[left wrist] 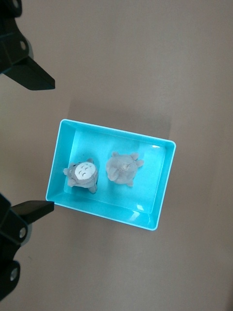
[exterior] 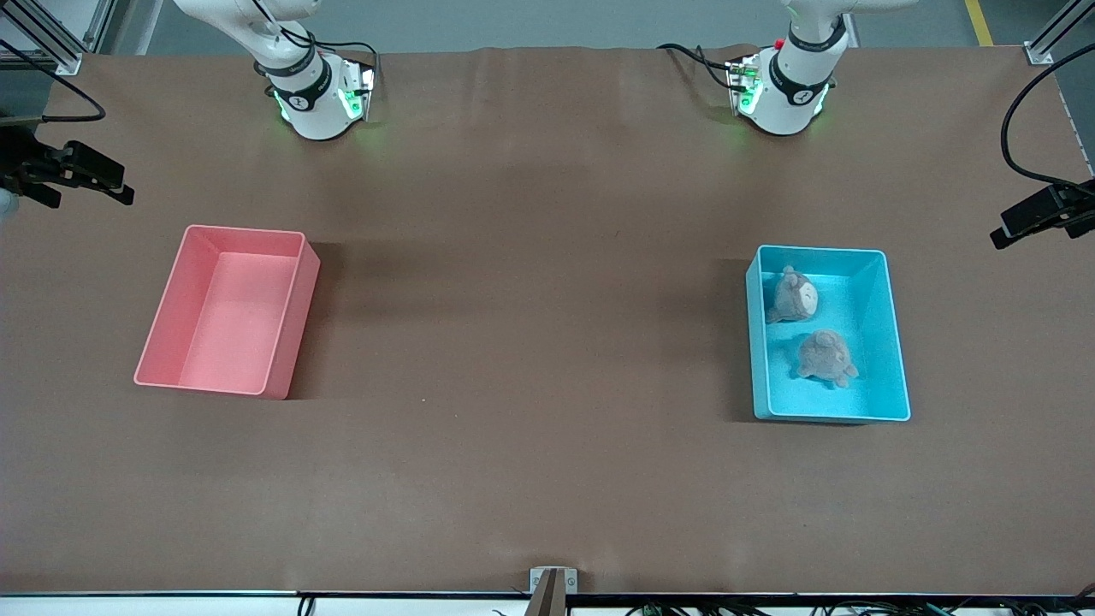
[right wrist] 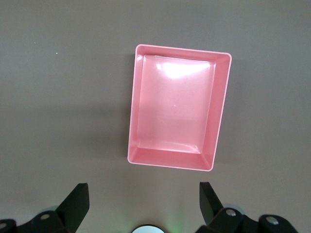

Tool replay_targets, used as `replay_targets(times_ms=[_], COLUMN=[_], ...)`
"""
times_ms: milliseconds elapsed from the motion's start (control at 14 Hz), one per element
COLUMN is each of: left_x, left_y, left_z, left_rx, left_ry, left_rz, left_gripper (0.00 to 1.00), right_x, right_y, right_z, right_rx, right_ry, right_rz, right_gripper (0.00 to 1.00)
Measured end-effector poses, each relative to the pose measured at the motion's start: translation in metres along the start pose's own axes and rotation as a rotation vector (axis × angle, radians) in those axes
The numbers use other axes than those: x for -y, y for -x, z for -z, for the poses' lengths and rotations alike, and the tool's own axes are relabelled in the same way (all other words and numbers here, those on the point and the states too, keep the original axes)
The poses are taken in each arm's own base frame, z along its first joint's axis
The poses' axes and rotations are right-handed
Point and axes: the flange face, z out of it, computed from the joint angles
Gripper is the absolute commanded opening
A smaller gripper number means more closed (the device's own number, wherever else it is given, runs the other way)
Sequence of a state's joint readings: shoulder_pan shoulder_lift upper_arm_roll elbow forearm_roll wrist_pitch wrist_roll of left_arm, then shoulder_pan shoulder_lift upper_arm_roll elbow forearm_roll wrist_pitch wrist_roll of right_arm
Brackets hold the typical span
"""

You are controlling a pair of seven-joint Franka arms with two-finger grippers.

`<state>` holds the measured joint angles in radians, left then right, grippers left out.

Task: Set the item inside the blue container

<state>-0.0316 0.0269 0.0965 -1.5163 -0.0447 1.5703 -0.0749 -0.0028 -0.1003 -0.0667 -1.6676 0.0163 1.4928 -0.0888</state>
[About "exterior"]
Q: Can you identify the grey plush animal toy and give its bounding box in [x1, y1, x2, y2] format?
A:
[766, 265, 820, 325]
[796, 329, 861, 390]

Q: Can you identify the silver arm base connector panel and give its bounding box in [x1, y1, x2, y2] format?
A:
[725, 56, 764, 116]
[340, 62, 377, 121]

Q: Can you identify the pink plastic box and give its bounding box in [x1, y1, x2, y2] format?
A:
[133, 224, 320, 400]

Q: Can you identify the blue plastic box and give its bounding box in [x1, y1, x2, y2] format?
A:
[745, 245, 912, 424]

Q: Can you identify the brown table cover sheet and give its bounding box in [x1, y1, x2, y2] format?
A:
[0, 44, 1095, 595]

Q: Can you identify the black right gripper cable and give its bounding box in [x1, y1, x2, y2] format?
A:
[0, 38, 107, 123]

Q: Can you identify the aluminium frame profile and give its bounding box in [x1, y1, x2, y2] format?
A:
[1024, 0, 1095, 66]
[0, 0, 116, 76]

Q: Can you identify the black arm base cable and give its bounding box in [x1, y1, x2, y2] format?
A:
[657, 43, 738, 93]
[253, 0, 382, 99]

